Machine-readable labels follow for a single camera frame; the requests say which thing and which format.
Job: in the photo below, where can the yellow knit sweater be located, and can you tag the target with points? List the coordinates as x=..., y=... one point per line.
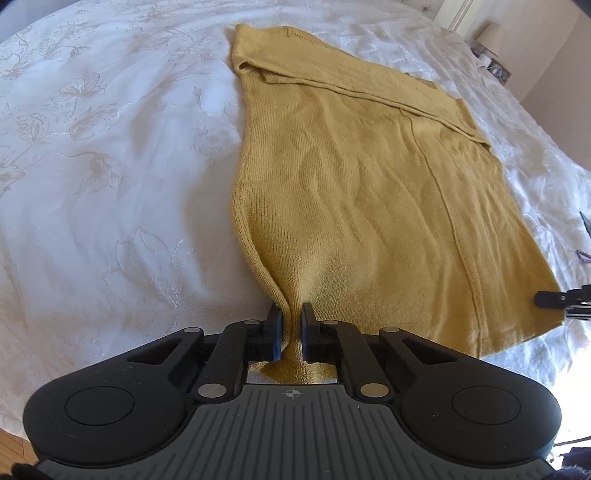
x=369, y=184

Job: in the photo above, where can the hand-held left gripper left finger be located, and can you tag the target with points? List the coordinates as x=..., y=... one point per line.
x=276, y=333

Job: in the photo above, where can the white floral bedspread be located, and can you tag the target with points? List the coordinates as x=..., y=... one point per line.
x=115, y=161

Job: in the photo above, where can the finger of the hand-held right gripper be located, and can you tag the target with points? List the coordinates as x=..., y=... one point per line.
x=554, y=297

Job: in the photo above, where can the white cylinder device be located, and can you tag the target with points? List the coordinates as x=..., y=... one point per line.
x=484, y=59

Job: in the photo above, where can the table lamp with cream shade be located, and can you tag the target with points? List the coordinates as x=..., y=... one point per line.
x=490, y=38

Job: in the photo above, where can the wooden photo frame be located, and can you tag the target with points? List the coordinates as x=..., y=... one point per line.
x=499, y=73

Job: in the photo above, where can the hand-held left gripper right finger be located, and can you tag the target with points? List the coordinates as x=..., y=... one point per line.
x=305, y=333

